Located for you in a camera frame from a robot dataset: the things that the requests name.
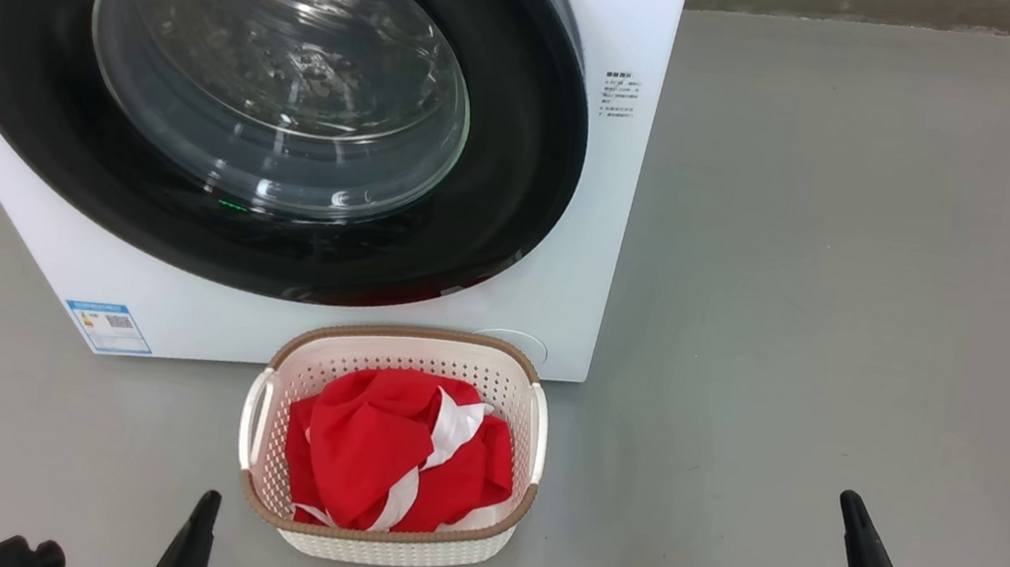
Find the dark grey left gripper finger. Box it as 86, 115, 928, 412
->
146, 483, 224, 567

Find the red and white garment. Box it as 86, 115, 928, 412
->
275, 354, 529, 551

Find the washing machine door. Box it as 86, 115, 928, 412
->
0, 0, 608, 337

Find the cream perforated laundry basket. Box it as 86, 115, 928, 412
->
224, 305, 561, 567

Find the white front-load washing machine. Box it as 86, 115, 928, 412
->
0, 0, 692, 426

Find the blue energy label sticker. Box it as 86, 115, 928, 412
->
59, 296, 159, 362

